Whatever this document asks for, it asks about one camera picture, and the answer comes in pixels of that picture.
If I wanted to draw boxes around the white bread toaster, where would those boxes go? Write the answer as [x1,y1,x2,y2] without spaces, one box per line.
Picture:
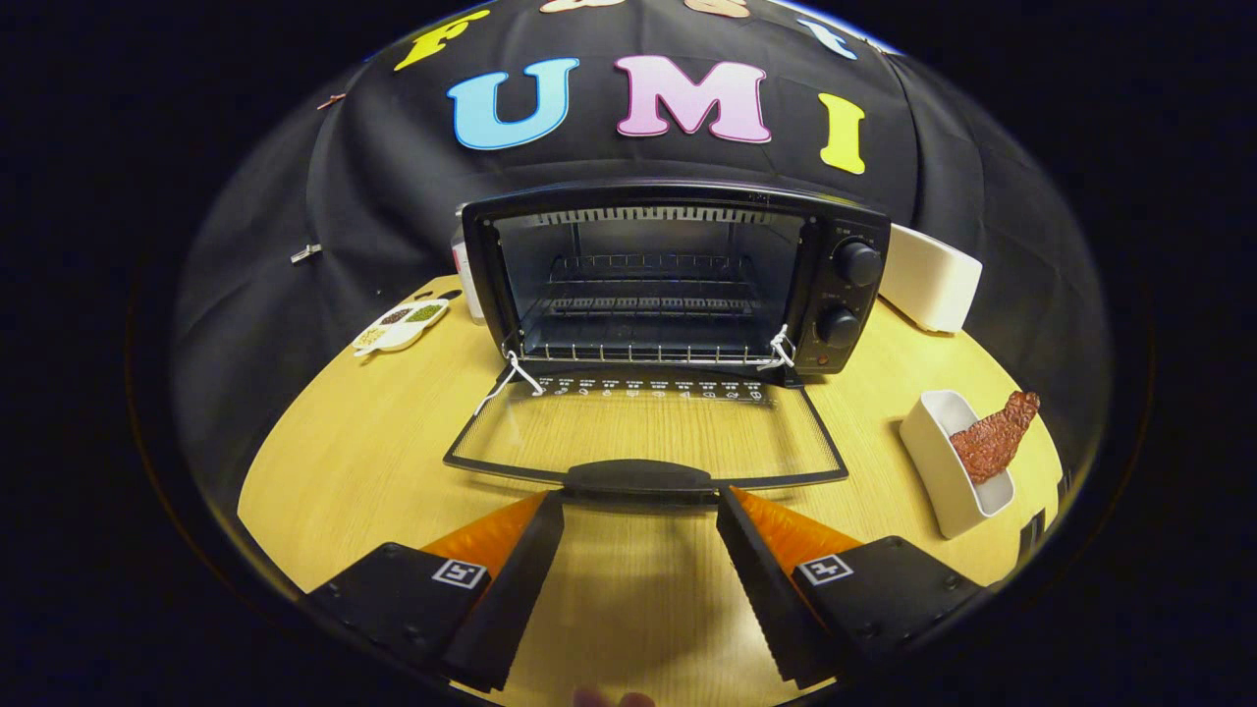
[877,223,984,335]

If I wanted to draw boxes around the small clear plastic bottle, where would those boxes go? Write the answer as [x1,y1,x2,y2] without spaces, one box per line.
[450,204,488,326]

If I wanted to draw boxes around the white string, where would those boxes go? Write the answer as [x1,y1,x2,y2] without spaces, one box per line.
[474,339,547,418]
[756,324,798,372]

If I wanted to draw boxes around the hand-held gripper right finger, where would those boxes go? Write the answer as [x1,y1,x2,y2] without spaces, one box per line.
[715,485,989,689]

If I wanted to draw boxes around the red-brown meat piece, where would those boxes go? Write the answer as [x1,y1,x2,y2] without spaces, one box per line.
[949,391,1042,485]

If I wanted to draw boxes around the black toaster oven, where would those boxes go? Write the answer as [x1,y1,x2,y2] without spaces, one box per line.
[443,179,894,508]

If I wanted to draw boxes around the black backdrop cloth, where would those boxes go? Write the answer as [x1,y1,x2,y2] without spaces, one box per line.
[172,0,1117,474]

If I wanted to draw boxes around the white rectangular dish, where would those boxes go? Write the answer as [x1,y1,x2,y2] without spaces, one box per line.
[899,389,1017,541]

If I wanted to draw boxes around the white divided spice dish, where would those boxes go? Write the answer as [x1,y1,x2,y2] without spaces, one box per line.
[352,297,453,357]

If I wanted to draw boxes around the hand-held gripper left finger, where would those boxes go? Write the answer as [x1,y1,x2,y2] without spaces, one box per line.
[304,490,567,694]

